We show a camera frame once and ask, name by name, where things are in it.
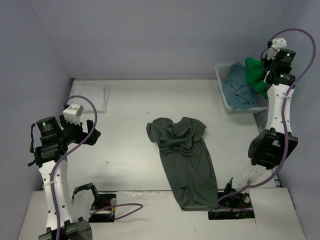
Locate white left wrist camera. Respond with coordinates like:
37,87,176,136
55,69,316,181
62,103,84,126

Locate light blue t-shirt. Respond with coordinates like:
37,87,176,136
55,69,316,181
221,62,259,110

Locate white t-shirt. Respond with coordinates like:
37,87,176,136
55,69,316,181
68,84,110,113

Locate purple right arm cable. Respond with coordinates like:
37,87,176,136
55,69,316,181
216,27,316,210

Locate white plastic laundry basket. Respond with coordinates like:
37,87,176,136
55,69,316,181
214,63,268,114

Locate green t-shirt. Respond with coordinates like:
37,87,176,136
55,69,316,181
245,57,268,100

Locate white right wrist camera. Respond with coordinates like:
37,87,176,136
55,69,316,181
266,37,287,60

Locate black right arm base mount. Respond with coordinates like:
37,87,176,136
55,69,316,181
207,192,255,221

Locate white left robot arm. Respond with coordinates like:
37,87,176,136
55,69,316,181
28,115,101,240

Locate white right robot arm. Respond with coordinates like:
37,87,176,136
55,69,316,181
221,48,298,206

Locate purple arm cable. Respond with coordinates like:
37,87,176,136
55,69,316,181
216,27,316,210
49,95,144,240

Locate grey t-shirt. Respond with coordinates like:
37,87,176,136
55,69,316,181
146,117,218,211

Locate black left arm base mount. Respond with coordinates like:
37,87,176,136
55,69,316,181
88,192,117,223

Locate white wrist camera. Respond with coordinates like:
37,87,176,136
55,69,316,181
62,103,84,126
266,37,287,60

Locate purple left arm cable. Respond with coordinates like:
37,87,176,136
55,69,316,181
49,95,144,240

